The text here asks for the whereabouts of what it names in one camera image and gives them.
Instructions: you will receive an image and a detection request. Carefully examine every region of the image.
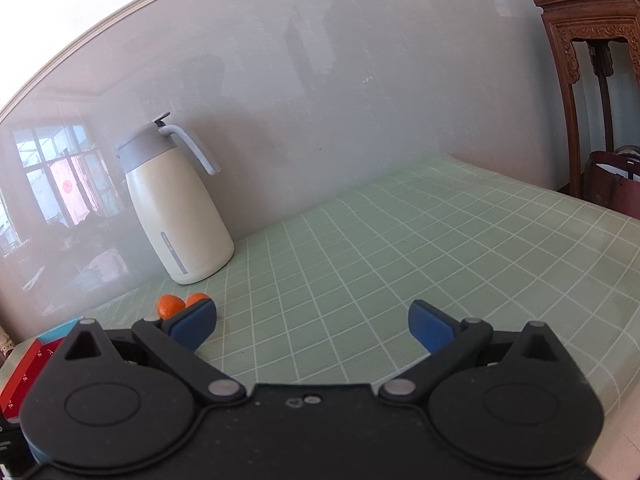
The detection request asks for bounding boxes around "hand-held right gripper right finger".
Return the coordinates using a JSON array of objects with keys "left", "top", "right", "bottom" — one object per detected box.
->
[{"left": 378, "top": 300, "right": 581, "bottom": 404}]

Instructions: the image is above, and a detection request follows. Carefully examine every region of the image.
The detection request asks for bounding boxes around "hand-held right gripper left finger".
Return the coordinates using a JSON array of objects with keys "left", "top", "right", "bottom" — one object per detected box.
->
[{"left": 50, "top": 297, "right": 247, "bottom": 407}]

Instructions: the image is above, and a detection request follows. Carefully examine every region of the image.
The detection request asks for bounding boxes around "colourful cardboard box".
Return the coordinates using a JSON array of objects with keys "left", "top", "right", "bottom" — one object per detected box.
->
[{"left": 0, "top": 316, "right": 86, "bottom": 421}]

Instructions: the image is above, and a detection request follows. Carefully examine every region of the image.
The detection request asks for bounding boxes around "green checked tablecloth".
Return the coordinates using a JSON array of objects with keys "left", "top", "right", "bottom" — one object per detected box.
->
[{"left": 12, "top": 154, "right": 640, "bottom": 441}]

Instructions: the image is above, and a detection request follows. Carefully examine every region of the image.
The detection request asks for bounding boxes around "white thermos jug grey lid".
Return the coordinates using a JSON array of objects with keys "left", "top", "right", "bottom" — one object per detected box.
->
[{"left": 116, "top": 111, "right": 235, "bottom": 285}]

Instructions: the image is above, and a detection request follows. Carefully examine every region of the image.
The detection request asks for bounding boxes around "dark red bag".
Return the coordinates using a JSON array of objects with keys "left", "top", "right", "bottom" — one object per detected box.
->
[{"left": 586, "top": 147, "right": 640, "bottom": 221}]

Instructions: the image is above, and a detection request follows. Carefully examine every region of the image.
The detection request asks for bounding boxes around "carved wooden stand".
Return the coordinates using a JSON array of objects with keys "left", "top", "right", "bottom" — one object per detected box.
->
[{"left": 533, "top": 0, "right": 640, "bottom": 201}]

